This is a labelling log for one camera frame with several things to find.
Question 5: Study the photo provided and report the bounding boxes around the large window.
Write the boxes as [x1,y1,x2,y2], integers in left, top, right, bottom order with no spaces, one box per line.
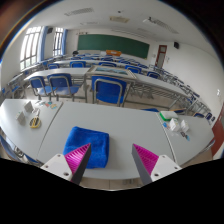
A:
[19,26,43,71]

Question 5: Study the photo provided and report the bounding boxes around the blue towel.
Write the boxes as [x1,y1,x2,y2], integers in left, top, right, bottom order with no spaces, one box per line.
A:
[62,125,111,170]

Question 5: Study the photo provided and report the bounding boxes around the small white carton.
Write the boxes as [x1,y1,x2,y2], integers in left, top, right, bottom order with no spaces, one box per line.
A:
[179,119,191,133]
[168,117,181,132]

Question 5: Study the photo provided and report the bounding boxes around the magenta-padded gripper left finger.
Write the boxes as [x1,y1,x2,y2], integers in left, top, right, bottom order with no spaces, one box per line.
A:
[40,142,93,185]

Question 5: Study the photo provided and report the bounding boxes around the red-brown door with window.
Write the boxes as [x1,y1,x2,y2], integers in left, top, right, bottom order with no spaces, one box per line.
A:
[156,44,168,70]

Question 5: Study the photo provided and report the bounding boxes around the rows of blue chairs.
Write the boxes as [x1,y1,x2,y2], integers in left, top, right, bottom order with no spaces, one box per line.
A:
[40,51,215,122]

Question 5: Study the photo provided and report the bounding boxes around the orange object on lectern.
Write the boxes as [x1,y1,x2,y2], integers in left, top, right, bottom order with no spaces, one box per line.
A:
[105,49,123,57]

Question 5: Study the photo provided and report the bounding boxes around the green chalkboard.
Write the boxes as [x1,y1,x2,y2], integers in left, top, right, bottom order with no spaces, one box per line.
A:
[76,33,151,60]

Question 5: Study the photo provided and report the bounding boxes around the narrow window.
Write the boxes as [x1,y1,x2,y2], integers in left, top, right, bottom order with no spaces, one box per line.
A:
[52,26,65,57]

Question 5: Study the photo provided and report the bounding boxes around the colourful cards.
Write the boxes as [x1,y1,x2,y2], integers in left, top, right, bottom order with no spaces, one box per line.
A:
[42,101,59,111]

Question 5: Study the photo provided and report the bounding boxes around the green and white box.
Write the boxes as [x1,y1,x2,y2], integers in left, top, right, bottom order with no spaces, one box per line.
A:
[158,110,179,121]

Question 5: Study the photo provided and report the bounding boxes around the yellow tape roll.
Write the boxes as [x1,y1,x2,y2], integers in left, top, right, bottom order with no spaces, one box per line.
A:
[28,116,42,130]

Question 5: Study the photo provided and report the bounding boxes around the blue chair with metal frame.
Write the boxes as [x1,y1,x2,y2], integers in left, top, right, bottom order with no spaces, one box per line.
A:
[28,75,52,100]
[46,72,81,102]
[91,75,128,107]

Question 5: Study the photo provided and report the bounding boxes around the long white desk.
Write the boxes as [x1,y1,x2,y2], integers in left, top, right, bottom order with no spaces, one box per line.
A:
[87,71,198,102]
[24,67,91,82]

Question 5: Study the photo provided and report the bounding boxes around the ceiling lights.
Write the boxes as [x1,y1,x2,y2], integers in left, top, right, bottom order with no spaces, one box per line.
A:
[63,6,180,35]

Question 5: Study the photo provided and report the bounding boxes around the framed flat tray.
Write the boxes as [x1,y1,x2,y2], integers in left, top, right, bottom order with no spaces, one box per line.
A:
[86,64,137,81]

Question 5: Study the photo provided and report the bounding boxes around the yellow-handled scissors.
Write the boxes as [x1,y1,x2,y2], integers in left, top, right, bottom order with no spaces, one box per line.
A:
[32,109,41,126]

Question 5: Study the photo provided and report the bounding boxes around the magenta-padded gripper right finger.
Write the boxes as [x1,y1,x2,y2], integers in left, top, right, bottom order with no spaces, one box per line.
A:
[131,143,183,186]

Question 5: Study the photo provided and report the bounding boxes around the blue curtain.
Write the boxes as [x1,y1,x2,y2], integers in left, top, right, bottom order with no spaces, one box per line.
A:
[38,25,49,63]
[61,28,69,56]

